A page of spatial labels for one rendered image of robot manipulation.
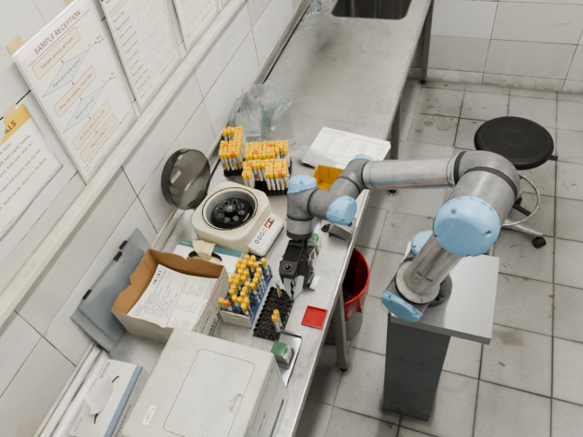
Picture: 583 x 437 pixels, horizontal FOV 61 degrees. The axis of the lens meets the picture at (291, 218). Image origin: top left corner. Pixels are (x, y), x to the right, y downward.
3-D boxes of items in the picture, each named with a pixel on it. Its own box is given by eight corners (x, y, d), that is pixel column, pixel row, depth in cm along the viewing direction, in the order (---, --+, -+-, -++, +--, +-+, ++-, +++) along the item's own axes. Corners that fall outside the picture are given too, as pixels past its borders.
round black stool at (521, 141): (549, 257, 261) (592, 169, 211) (451, 270, 263) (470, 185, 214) (514, 186, 294) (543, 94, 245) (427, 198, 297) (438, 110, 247)
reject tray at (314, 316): (322, 329, 155) (321, 328, 154) (301, 324, 157) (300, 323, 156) (328, 310, 159) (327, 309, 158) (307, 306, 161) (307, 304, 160)
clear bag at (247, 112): (270, 149, 211) (262, 114, 196) (229, 153, 212) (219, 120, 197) (269, 111, 227) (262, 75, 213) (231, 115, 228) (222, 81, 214)
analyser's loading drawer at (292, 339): (280, 405, 139) (278, 399, 135) (258, 399, 141) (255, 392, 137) (303, 340, 151) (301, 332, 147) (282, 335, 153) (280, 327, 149)
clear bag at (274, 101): (265, 127, 220) (259, 101, 210) (241, 112, 229) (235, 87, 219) (298, 104, 227) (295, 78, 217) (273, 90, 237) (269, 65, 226)
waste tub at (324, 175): (342, 214, 183) (340, 196, 175) (307, 207, 187) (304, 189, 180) (352, 188, 191) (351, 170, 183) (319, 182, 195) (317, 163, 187)
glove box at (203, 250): (235, 288, 168) (229, 272, 161) (173, 274, 175) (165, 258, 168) (248, 259, 175) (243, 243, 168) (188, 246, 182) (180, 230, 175)
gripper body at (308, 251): (314, 264, 146) (317, 226, 142) (305, 277, 139) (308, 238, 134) (290, 259, 148) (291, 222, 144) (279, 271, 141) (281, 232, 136)
